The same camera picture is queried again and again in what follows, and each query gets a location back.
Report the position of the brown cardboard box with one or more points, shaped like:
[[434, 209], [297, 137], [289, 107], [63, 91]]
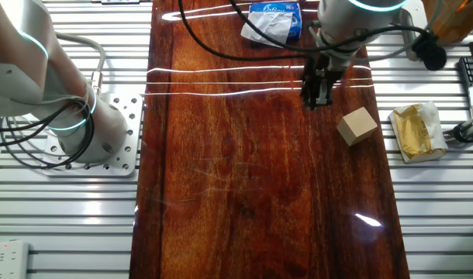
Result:
[[449, 23]]

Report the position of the white power strip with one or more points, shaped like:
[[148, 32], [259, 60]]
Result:
[[7, 259]]

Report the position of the glossy reddish wooden board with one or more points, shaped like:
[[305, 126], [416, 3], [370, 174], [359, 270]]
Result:
[[240, 174]]

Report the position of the blue tissue pack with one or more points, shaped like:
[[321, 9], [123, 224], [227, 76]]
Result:
[[275, 23]]

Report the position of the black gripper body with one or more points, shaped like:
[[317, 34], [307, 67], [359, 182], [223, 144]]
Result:
[[327, 71]]

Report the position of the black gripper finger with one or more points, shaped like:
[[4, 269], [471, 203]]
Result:
[[308, 71], [307, 97]]

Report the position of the small wooden block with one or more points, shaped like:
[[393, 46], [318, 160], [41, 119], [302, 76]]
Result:
[[356, 126]]

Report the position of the gold and white tissue packet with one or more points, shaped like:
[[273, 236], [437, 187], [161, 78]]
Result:
[[415, 133]]

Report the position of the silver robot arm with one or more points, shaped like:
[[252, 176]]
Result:
[[23, 58]]

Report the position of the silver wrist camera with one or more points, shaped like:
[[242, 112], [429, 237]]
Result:
[[409, 35]]

